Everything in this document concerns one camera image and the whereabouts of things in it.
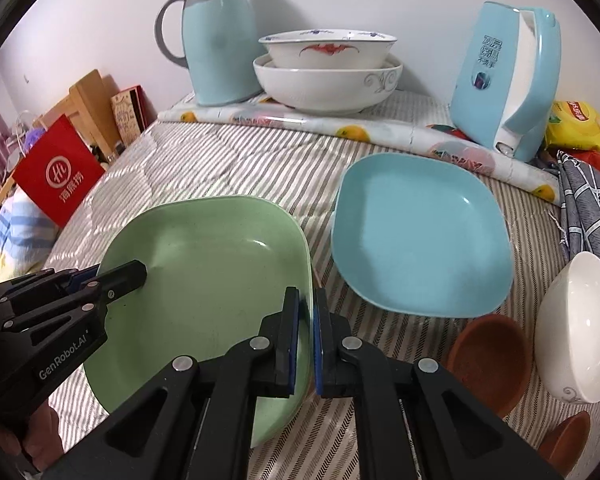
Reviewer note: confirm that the green square plate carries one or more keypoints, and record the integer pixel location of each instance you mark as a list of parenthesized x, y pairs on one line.
[(215, 267)]

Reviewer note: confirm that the blue patterned porcelain bowl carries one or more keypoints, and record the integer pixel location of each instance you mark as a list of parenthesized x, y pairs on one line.
[(324, 49)]

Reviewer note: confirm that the striped quilted cover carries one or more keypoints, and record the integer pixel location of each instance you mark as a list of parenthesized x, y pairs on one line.
[(301, 172)]

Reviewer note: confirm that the large white bowl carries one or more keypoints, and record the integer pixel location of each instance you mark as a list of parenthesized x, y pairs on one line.
[(567, 332)]

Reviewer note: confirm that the yellow chips bag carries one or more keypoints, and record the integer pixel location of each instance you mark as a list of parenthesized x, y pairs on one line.
[(574, 125)]

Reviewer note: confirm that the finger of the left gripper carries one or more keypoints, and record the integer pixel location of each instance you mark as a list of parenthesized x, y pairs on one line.
[(37, 289), (102, 289)]

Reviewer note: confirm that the white scroll-pattern bowl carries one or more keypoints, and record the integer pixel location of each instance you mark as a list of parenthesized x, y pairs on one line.
[(328, 92)]

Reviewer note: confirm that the blue square plate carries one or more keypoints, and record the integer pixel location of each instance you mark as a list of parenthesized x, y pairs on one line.
[(418, 236)]

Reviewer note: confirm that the wooden chair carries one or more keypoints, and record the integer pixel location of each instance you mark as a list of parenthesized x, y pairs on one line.
[(88, 108)]

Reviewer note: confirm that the rolled fruit-print table mat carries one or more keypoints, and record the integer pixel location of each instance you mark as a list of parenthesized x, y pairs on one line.
[(406, 137)]

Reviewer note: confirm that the brown clay saucer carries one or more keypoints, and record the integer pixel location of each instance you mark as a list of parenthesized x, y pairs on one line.
[(492, 358), (563, 446)]

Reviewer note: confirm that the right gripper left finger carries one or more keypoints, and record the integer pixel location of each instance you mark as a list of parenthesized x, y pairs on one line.
[(262, 366)]

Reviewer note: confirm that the patterned book box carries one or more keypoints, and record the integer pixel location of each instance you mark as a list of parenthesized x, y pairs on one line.
[(132, 113)]

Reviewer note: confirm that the person's left hand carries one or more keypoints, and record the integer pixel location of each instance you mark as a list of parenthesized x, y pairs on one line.
[(42, 442)]

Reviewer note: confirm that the light blue electric kettle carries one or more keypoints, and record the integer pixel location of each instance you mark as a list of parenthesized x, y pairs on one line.
[(509, 78)]

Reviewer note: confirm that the light blue thermos jug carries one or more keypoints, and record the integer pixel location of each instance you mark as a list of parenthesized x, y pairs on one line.
[(220, 41)]

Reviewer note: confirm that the colourful bedding pile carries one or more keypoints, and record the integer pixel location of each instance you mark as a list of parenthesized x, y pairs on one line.
[(27, 236)]

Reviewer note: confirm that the red paper bag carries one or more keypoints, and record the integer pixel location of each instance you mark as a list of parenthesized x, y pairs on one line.
[(58, 172)]

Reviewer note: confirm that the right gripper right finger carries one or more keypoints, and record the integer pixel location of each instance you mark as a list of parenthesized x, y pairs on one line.
[(346, 366)]

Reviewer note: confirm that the grey checked folded cloth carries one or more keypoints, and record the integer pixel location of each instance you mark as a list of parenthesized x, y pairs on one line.
[(579, 206)]

